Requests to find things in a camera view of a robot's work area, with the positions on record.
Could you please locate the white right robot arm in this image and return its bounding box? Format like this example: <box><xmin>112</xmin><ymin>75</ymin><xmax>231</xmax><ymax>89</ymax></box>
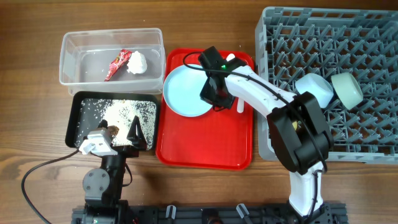
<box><xmin>155</xmin><ymin>47</ymin><xmax>334</xmax><ymax>223</ymax></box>

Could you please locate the red ketchup packet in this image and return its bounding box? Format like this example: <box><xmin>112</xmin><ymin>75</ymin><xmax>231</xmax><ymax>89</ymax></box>
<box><xmin>104</xmin><ymin>49</ymin><xmax>132</xmax><ymax>82</ymax></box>

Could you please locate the white napkin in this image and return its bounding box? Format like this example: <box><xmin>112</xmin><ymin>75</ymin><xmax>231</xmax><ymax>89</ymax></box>
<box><xmin>127</xmin><ymin>51</ymin><xmax>147</xmax><ymax>74</ymax></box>

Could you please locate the red serving tray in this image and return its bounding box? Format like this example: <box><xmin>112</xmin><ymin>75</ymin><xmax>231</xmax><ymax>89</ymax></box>
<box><xmin>155</xmin><ymin>47</ymin><xmax>256</xmax><ymax>171</ymax></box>

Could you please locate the yellow cup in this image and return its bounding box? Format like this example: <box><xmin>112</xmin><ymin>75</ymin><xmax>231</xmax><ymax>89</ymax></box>
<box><xmin>292</xmin><ymin>121</ymin><xmax>298</xmax><ymax>130</ymax></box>

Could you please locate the grey dishwasher rack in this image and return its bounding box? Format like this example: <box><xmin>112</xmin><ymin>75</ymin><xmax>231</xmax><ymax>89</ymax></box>
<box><xmin>255</xmin><ymin>7</ymin><xmax>397</xmax><ymax>165</ymax></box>

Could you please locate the black waste tray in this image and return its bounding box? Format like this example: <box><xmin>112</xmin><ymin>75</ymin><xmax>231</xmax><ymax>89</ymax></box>
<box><xmin>65</xmin><ymin>91</ymin><xmax>160</xmax><ymax>150</ymax></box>

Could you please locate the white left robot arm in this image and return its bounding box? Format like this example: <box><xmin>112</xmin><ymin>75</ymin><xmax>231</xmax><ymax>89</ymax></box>
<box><xmin>72</xmin><ymin>116</ymin><xmax>147</xmax><ymax>224</ymax></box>

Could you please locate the clear plastic bin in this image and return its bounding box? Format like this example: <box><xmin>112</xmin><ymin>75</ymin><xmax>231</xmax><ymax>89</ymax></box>
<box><xmin>59</xmin><ymin>28</ymin><xmax>165</xmax><ymax>95</ymax></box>

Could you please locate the small light blue bowl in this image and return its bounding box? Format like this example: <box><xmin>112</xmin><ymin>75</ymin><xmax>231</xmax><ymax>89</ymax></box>
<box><xmin>295</xmin><ymin>73</ymin><xmax>334</xmax><ymax>108</ymax></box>

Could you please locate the light blue plate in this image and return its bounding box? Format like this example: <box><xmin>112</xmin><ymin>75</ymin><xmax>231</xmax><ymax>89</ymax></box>
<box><xmin>163</xmin><ymin>65</ymin><xmax>212</xmax><ymax>117</ymax></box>

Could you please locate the spilled rice pile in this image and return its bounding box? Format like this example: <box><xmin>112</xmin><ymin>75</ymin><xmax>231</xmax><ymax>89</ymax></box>
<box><xmin>74</xmin><ymin>98</ymin><xmax>157</xmax><ymax>150</ymax></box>

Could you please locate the mint green bowl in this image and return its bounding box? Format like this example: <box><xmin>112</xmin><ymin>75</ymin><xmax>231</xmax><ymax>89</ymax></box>
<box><xmin>331</xmin><ymin>72</ymin><xmax>363</xmax><ymax>110</ymax></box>

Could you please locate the white plastic spoon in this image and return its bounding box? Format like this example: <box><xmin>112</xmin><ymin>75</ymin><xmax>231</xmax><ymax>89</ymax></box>
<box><xmin>226</xmin><ymin>54</ymin><xmax>235</xmax><ymax>62</ymax></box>

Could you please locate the pink plastic fork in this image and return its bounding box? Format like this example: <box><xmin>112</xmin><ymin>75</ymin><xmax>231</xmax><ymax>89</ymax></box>
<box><xmin>236</xmin><ymin>98</ymin><xmax>244</xmax><ymax>113</ymax></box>

